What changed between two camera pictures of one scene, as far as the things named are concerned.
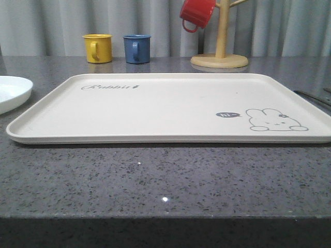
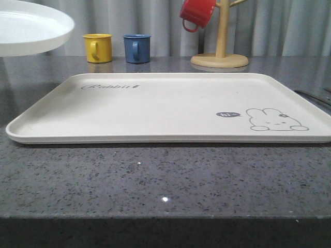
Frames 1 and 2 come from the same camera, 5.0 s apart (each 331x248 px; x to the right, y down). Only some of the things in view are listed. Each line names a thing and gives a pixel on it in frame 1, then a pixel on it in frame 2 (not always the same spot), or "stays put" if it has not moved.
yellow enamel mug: x=99 y=48 stays put
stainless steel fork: x=313 y=98 stays put
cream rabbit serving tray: x=172 y=108 stays put
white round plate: x=14 y=91 to x=27 y=29
